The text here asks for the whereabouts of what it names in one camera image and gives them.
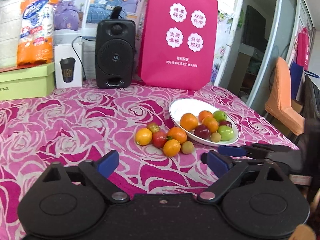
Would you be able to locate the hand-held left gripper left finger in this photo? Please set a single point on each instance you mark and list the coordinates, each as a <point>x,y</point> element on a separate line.
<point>108,164</point>

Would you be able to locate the green hanging packet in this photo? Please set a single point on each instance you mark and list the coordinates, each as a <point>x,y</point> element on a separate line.
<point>241,18</point>

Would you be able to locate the floral wall poster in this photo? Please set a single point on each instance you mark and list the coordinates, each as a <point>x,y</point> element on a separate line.
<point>222,50</point>

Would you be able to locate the chair with orange cover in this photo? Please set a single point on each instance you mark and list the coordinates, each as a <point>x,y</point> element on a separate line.
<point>282,92</point>

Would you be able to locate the pink hanging bag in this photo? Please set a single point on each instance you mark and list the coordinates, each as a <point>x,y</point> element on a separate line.
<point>303,47</point>

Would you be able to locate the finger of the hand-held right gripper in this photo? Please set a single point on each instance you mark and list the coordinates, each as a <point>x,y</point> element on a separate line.
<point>230,150</point>
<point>270,147</point>

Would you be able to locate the blue bedding poster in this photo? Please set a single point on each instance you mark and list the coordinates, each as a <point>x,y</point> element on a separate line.
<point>107,5</point>

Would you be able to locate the pink tote bag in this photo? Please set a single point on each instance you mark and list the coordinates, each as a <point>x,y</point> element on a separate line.
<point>160,55</point>

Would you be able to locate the green box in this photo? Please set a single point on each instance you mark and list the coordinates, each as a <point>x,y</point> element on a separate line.
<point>25,82</point>

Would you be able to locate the small orange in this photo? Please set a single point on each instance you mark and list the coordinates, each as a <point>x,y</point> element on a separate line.
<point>143,136</point>
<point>171,148</point>

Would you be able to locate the white plate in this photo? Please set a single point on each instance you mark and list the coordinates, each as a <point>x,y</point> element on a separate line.
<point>180,107</point>

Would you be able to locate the yellow-brown plum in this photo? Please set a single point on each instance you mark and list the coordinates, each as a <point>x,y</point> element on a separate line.
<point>215,137</point>

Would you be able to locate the dark red plum front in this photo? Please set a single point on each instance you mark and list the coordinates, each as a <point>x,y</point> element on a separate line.
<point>202,131</point>

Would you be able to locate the small green apple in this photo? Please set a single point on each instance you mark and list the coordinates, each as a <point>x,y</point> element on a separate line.
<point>220,115</point>

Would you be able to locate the green-red tomato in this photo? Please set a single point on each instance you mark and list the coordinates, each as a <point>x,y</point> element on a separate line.
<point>153,127</point>

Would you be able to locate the dark hanging clothes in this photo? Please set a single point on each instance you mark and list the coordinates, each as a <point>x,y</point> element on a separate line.
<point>311,100</point>

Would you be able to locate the blue bag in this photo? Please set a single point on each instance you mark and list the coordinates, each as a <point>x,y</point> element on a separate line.
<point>296,80</point>

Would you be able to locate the pink rose-patterned tablecloth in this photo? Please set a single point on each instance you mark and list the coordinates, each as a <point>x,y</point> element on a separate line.
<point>50,130</point>

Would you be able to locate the purple bedding poster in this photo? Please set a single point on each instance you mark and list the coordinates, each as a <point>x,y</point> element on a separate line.
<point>67,15</point>

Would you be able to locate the orange tissue pack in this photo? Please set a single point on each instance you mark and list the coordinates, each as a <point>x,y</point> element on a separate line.
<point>35,30</point>

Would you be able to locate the white box with cup print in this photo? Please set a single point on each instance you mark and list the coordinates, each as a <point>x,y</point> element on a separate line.
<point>68,65</point>

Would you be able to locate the dark red plum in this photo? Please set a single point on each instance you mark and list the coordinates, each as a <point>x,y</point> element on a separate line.
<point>225,123</point>
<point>202,131</point>

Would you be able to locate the large green apple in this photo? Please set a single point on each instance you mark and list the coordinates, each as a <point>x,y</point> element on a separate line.
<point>226,133</point>

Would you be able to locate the dark red plum back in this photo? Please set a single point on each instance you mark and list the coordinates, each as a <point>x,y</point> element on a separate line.
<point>225,123</point>

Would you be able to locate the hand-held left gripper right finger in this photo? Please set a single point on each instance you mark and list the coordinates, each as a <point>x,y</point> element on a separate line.
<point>217,164</point>

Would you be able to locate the black speaker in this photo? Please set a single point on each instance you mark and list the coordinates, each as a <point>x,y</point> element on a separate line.
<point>115,55</point>

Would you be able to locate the red flat box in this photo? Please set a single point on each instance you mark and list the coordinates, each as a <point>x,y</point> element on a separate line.
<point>22,68</point>

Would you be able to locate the red tomato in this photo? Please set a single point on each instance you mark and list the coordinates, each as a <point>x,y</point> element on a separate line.
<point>159,139</point>

